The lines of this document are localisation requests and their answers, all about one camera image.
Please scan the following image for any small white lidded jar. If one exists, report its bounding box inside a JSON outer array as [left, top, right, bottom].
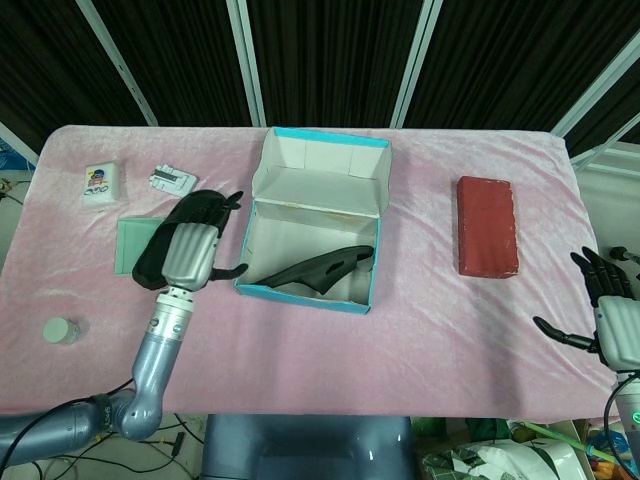
[[42, 317, 81, 346]]

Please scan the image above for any white wet wipes pack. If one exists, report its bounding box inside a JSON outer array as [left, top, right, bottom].
[[81, 160, 124, 206]]

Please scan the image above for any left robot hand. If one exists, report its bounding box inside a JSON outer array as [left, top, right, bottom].
[[160, 189, 250, 291]]

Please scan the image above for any small white grey device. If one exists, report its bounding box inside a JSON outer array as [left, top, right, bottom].
[[147, 162, 199, 197]]

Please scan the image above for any black curtain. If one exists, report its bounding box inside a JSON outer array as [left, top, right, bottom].
[[0, 0, 640, 156]]

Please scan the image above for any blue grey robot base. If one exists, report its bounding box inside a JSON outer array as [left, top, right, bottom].
[[199, 413, 419, 480]]

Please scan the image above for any green plastic dustpan scoop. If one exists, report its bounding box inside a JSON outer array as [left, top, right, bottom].
[[115, 215, 166, 277]]

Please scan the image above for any teal cardboard shoe box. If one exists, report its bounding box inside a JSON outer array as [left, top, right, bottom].
[[233, 126, 392, 317]]

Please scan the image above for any red brick block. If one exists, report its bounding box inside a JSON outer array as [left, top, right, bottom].
[[456, 174, 521, 279]]

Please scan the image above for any white frame post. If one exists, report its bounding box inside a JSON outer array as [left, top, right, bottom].
[[74, 0, 161, 126], [224, 0, 269, 127], [389, 0, 444, 127], [549, 34, 640, 146]]

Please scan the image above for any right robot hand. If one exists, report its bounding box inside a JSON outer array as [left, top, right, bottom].
[[532, 245, 640, 371]]

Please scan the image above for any black shoe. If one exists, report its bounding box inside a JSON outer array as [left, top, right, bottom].
[[130, 188, 236, 290], [248, 244, 376, 296]]

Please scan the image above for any green patterned plastic bag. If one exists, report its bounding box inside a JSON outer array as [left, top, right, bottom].
[[419, 439, 566, 480]]

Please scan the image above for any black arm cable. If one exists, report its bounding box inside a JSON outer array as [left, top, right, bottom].
[[0, 379, 136, 451]]

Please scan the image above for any pink velvet table cloth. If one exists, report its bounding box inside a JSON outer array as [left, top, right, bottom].
[[0, 124, 621, 416]]

